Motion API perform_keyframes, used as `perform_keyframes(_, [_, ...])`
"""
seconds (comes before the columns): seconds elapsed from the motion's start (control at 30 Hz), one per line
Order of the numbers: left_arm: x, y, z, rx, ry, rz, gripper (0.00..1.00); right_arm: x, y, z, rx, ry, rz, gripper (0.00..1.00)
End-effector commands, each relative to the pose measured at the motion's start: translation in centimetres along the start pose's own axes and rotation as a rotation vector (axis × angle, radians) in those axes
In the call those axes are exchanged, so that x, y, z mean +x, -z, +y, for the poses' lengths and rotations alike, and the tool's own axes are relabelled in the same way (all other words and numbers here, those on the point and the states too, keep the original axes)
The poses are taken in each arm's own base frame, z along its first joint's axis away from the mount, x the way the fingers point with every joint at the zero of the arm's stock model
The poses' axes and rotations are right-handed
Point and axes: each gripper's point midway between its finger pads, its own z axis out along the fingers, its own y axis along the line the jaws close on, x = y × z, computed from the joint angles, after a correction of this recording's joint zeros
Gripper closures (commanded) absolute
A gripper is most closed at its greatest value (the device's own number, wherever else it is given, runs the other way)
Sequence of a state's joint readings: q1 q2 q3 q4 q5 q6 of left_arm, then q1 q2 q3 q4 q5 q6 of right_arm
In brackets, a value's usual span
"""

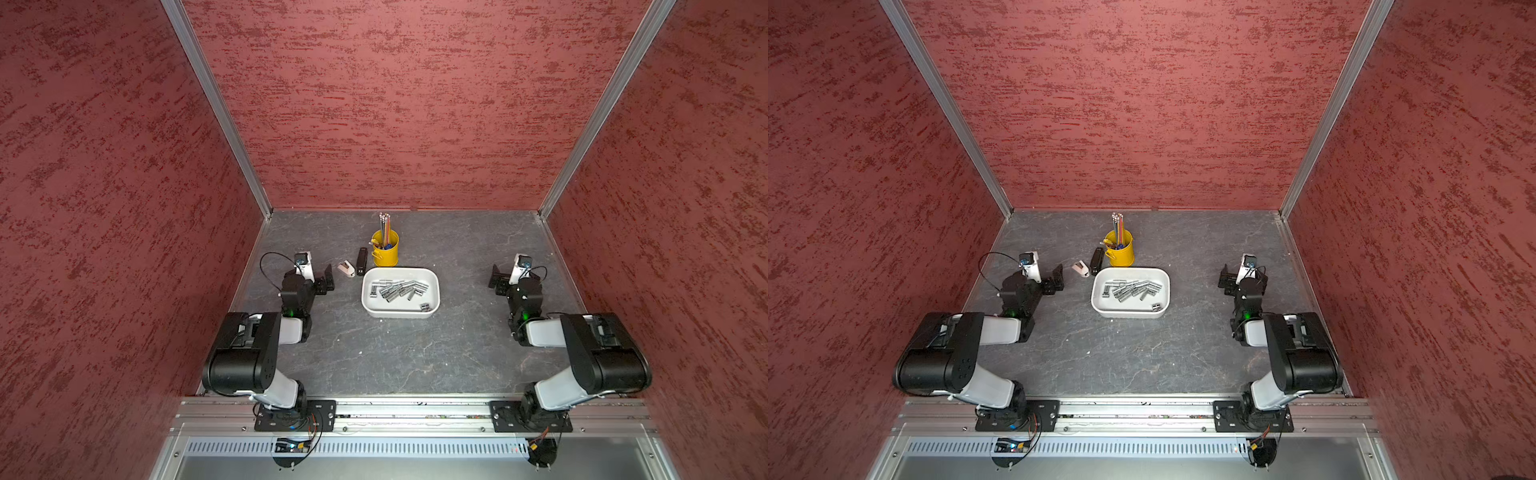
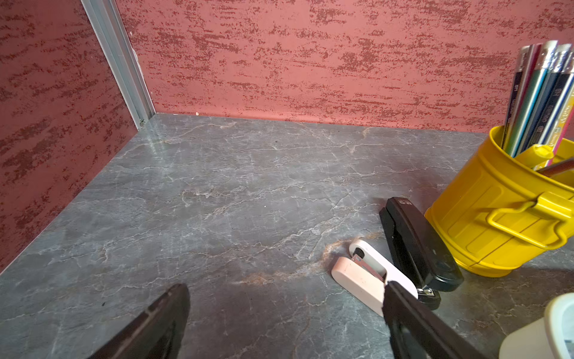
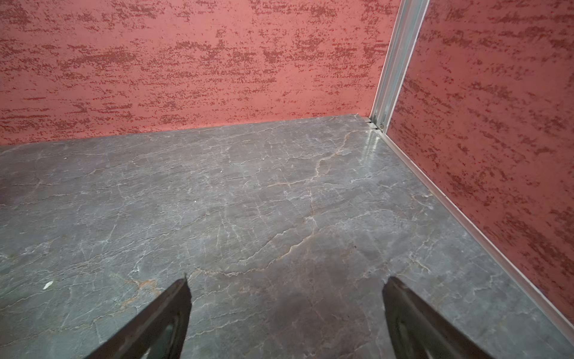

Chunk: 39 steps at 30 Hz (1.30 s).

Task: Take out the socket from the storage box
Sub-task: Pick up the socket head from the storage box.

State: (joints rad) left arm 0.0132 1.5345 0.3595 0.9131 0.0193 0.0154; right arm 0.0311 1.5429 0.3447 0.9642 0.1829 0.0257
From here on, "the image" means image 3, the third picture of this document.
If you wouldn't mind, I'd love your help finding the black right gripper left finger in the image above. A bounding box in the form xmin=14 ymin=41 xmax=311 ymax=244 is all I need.
xmin=88 ymin=278 xmax=192 ymax=358

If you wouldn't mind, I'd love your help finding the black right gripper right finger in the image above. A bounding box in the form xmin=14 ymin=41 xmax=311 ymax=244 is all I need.
xmin=382 ymin=277 xmax=491 ymax=358

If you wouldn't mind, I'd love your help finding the aluminium corner post right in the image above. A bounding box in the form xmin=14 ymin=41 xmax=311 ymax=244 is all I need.
xmin=369 ymin=0 xmax=430 ymax=133

